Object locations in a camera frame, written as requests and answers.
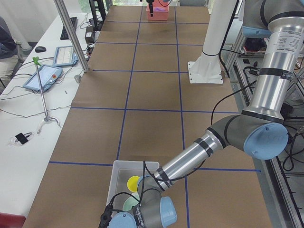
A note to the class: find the translucent white plastic box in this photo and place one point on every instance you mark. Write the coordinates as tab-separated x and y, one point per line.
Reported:
121	172

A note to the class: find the seated person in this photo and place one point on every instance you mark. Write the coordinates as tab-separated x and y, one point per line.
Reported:
8	54

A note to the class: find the yellow plastic cup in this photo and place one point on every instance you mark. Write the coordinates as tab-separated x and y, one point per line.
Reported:
132	183

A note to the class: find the blue teach pendant tablet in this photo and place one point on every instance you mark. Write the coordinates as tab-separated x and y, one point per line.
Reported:
48	76

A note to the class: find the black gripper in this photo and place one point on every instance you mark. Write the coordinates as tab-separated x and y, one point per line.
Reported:
105	218
150	5

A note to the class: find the small black device on table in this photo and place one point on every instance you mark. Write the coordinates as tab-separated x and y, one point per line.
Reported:
23	138

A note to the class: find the black computer mouse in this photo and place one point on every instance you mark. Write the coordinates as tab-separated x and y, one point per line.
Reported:
40	49

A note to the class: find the mint green bowl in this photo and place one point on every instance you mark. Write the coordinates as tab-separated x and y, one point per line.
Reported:
129	203

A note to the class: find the purple microfiber cloth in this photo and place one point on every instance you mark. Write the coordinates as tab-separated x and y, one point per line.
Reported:
159	9

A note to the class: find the black power adapter box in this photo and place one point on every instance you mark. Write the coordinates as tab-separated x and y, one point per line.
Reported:
89	35

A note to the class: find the pink plastic bin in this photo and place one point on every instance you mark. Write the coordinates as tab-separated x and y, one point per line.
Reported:
157	15

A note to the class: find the metal grabber tool green handle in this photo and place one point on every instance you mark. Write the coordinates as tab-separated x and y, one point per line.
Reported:
48	119

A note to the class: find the aluminium frame post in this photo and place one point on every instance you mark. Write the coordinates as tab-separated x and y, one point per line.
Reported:
62	10

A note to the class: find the white metal camera stand base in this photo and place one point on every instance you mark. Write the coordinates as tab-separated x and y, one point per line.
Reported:
206	69

